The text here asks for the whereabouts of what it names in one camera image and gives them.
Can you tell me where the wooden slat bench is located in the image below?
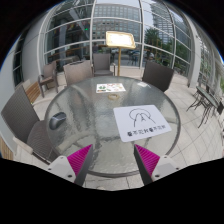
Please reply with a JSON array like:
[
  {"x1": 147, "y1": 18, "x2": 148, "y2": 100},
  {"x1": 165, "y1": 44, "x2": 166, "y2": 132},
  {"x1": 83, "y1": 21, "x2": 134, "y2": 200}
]
[
  {"x1": 0, "y1": 134, "x2": 14, "y2": 161},
  {"x1": 22, "y1": 79, "x2": 42, "y2": 105}
]

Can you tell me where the black computer mouse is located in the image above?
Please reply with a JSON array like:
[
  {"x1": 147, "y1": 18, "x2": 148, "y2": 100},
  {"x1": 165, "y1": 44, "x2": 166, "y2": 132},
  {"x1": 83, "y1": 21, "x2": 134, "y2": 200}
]
[{"x1": 48, "y1": 111, "x2": 68, "y2": 131}]

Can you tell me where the green metal garden table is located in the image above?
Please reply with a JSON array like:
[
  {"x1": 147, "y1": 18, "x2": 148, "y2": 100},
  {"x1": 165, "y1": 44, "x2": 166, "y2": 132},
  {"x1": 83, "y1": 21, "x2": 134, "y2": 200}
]
[{"x1": 186, "y1": 85, "x2": 222, "y2": 129}]

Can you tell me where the round brass table ring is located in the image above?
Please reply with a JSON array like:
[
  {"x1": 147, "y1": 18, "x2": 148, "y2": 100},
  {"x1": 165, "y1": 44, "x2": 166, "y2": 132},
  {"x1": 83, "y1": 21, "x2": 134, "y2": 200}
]
[{"x1": 107, "y1": 93, "x2": 120, "y2": 101}]

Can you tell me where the grey wicker chair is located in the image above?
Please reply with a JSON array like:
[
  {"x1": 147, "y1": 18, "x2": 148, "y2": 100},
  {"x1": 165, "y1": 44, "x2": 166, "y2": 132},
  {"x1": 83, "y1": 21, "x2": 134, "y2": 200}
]
[
  {"x1": 0, "y1": 83, "x2": 61, "y2": 164},
  {"x1": 37, "y1": 60, "x2": 59, "y2": 98},
  {"x1": 62, "y1": 59, "x2": 94, "y2": 88},
  {"x1": 91, "y1": 52, "x2": 115, "y2": 78}
]

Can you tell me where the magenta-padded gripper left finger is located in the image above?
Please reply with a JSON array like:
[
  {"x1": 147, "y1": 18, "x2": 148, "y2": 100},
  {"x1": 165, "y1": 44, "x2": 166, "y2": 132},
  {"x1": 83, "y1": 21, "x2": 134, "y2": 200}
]
[{"x1": 46, "y1": 143, "x2": 95, "y2": 187}]

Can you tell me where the dark wicker chair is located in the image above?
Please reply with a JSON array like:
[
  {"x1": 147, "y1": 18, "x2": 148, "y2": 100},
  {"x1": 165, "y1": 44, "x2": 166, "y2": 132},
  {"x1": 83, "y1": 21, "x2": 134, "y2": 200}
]
[{"x1": 141, "y1": 59, "x2": 175, "y2": 93}]

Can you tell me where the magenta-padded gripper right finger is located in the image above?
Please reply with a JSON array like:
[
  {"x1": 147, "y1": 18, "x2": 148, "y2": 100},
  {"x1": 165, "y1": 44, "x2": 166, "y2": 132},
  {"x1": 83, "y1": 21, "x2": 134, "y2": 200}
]
[{"x1": 133, "y1": 143, "x2": 181, "y2": 186}]

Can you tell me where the gold framed menu stand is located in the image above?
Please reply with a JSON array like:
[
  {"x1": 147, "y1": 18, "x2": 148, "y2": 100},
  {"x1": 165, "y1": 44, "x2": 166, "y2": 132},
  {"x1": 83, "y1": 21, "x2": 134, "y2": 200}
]
[{"x1": 105, "y1": 30, "x2": 137, "y2": 78}]

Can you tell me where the colourful printed menu card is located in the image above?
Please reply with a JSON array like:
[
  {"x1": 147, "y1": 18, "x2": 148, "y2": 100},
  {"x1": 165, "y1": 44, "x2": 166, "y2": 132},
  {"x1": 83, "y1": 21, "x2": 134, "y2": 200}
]
[{"x1": 95, "y1": 82, "x2": 127, "y2": 94}]

